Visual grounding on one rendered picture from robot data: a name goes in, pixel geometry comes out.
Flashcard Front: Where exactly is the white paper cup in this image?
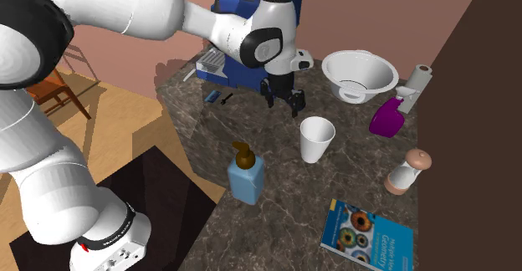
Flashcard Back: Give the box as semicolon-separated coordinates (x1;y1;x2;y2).
299;116;336;165

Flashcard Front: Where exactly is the blue soap dispenser brown pump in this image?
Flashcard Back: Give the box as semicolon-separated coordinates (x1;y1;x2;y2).
227;141;265;207

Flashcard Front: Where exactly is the dark robot stand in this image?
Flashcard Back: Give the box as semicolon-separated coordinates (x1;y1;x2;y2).
8;146;218;271

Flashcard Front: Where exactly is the small blue flat tool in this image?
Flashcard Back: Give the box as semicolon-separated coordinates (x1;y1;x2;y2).
204;89;223;105

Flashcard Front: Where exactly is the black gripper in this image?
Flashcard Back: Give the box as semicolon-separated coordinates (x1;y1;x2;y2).
260;72;306;119

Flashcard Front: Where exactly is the blue espresso machine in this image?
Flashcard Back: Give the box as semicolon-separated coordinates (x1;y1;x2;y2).
195;0;305;92

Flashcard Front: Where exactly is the white bowl with handle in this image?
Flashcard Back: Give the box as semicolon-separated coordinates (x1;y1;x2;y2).
320;49;400;105

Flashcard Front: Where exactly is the brown wooden chair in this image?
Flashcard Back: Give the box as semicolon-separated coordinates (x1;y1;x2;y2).
25;43;100;121

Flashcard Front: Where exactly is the blue book with eyes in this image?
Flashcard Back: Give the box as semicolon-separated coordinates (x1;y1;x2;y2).
319;197;415;271

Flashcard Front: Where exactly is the pink and white grinder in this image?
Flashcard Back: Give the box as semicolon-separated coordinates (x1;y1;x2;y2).
383;148;432;196

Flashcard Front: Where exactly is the purple spray bottle white nozzle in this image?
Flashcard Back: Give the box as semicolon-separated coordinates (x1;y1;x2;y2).
368;85;421;139

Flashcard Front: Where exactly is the white paper towel roll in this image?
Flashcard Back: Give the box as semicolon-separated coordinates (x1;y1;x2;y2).
397;64;433;115

